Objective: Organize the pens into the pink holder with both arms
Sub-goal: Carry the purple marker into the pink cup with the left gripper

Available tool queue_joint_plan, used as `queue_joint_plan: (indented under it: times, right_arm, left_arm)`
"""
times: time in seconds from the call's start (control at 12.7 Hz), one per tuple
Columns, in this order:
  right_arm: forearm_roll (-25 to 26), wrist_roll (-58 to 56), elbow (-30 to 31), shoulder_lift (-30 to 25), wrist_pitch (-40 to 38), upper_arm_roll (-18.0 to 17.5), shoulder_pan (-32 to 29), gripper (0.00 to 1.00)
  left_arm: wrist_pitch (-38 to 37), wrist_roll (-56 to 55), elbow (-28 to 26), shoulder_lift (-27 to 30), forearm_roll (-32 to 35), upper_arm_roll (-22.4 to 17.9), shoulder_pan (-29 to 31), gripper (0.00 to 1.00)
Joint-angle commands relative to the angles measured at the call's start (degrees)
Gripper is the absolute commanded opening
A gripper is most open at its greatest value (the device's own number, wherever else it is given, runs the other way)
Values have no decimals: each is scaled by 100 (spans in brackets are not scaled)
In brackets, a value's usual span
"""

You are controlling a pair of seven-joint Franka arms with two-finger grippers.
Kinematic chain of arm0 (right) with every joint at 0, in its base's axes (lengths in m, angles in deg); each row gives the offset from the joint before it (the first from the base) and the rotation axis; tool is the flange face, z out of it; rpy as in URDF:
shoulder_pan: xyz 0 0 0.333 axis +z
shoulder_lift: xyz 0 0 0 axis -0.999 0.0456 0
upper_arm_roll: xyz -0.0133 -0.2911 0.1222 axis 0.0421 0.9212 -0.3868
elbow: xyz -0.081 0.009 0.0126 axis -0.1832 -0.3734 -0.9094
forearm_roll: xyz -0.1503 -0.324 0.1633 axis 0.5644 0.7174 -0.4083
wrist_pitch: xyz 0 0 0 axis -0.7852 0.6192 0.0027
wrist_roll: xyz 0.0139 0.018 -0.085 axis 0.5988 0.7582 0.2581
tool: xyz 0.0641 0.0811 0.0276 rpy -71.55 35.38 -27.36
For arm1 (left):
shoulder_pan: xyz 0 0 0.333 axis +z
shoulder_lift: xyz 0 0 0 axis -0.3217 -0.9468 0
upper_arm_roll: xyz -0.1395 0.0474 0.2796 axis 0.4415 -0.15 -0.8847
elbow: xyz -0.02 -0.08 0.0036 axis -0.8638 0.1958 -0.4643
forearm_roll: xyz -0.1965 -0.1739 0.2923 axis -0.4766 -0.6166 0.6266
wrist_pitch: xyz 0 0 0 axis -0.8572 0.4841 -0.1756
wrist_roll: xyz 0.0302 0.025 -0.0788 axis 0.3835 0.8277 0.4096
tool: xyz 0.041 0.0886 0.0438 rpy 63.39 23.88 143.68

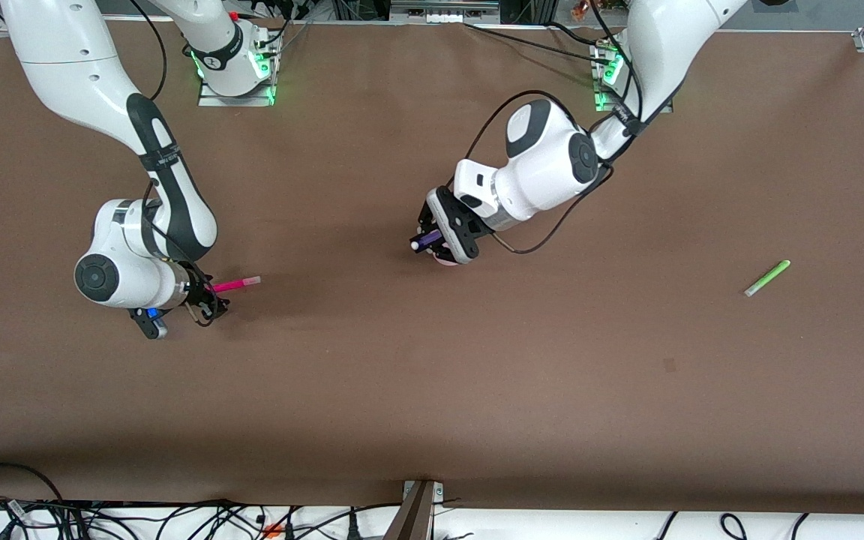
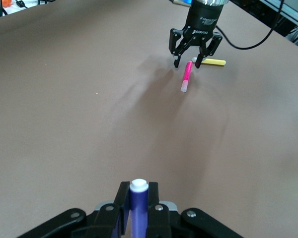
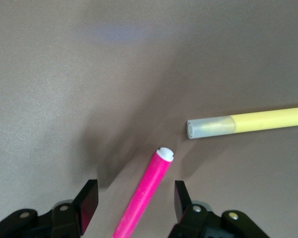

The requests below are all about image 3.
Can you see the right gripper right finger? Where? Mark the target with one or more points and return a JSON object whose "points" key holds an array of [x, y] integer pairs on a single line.
{"points": [[196, 220]]}

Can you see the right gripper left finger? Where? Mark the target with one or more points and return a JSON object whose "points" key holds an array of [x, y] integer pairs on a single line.
{"points": [[69, 218]]}

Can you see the pink highlighter pen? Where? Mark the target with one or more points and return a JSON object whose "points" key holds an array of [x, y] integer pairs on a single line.
{"points": [[144, 196]]}

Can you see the yellow highlighter pen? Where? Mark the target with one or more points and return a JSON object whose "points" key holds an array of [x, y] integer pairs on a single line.
{"points": [[263, 121]]}

